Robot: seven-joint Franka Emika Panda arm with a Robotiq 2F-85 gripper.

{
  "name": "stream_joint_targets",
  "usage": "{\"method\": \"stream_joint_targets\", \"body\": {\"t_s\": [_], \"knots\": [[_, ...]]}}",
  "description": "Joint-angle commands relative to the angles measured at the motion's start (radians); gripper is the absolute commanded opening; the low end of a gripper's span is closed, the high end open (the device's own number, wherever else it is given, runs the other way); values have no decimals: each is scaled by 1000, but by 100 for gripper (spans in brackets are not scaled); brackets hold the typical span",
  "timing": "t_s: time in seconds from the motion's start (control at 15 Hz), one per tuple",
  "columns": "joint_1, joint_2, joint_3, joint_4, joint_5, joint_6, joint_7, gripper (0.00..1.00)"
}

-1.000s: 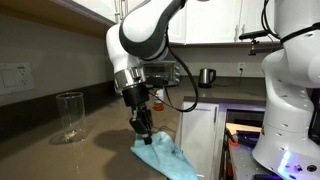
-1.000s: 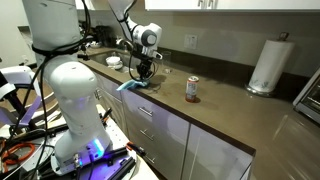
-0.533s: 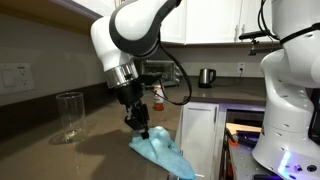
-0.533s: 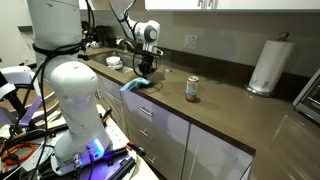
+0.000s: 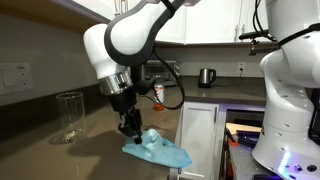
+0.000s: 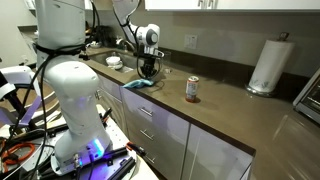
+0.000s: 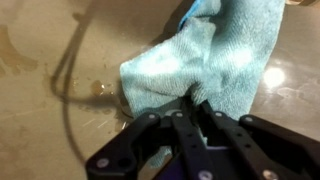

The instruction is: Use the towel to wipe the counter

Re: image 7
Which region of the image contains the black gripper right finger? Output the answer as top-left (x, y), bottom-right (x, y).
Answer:
top-left (199, 99), bottom-right (320, 180)

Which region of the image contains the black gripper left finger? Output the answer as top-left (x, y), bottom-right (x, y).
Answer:
top-left (84, 99), bottom-right (219, 180)

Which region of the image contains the light blue microfibre towel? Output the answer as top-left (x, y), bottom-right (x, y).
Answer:
top-left (118, 0), bottom-right (287, 170)

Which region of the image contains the water spill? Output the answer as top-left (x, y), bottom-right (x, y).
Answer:
top-left (0, 24), bottom-right (133, 120)

